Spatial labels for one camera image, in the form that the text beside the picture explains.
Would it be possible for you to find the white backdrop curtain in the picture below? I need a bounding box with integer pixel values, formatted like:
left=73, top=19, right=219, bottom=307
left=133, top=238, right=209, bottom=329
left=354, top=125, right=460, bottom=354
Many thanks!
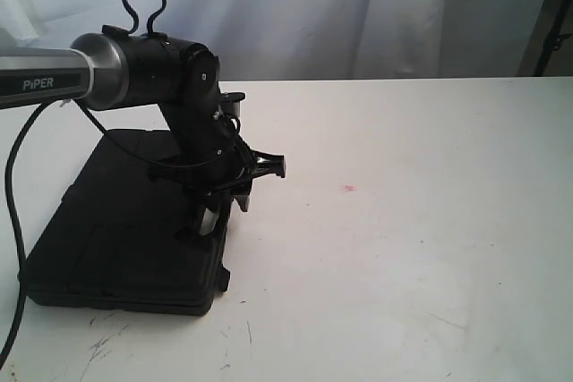
left=1, top=0, right=543, bottom=81

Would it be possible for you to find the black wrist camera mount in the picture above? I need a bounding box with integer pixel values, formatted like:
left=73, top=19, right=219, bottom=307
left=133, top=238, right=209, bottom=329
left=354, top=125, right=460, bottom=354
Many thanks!
left=220, top=91, right=246, bottom=118

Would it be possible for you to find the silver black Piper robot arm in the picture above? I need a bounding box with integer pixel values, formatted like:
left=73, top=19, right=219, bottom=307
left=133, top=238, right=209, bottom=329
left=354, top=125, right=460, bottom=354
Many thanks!
left=1, top=26, right=286, bottom=236

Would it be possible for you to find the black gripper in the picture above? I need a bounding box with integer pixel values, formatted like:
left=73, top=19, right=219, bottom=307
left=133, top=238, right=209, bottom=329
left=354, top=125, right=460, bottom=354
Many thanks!
left=147, top=140, right=286, bottom=239

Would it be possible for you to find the black plastic tool case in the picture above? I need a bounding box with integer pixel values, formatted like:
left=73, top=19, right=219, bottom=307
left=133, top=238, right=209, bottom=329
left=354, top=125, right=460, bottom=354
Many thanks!
left=25, top=129, right=230, bottom=316

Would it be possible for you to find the dark tripod stand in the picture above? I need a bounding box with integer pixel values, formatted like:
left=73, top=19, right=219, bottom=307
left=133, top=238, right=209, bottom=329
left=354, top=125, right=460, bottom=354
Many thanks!
left=533, top=0, right=572, bottom=77

